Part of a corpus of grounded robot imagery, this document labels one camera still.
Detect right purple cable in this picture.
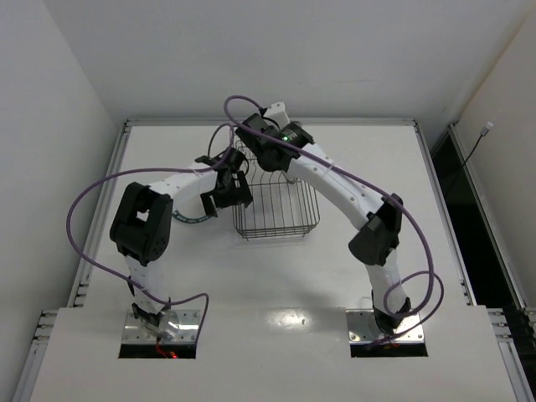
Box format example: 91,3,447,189
224,95,445,348

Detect wall cable with white plug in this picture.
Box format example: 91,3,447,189
460,121,494,167

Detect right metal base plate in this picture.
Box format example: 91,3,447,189
346,309,425,346

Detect wire dish rack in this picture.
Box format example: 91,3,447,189
232,140,320,240

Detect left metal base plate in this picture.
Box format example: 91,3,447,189
121,309,201,345

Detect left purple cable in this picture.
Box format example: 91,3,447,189
66,123,235,343

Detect metal base plate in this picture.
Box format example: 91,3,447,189
346,309,425,346
121,309,201,345

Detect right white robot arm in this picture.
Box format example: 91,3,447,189
235,114,411,335

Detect purple cable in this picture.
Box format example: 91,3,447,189
66,123,235,343
224,95,445,348

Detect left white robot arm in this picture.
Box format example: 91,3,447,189
110,147,253,339

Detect green rimmed lettered plate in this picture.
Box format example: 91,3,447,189
172,210,211,224

